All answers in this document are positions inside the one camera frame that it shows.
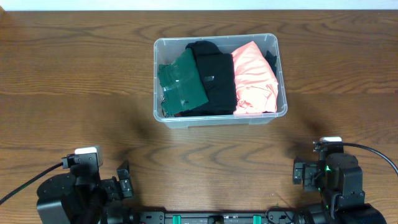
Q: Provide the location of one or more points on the pink cloth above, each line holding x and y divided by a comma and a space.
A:
256, 83

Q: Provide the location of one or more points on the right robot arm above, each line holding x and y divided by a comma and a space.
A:
339, 180

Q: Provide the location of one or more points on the black cloth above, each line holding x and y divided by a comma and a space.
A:
216, 70

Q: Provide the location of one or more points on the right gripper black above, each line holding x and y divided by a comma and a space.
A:
312, 170

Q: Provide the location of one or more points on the dark green cloth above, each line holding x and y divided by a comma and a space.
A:
181, 84

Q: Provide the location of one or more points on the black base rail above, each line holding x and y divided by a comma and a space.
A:
273, 215

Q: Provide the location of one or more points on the clear plastic storage bin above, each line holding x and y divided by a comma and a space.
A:
167, 50

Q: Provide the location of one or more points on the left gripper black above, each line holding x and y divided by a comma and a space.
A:
123, 182

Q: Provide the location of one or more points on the dark navy cloth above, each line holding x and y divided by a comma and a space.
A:
272, 60

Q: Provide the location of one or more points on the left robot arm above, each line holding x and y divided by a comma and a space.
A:
81, 196

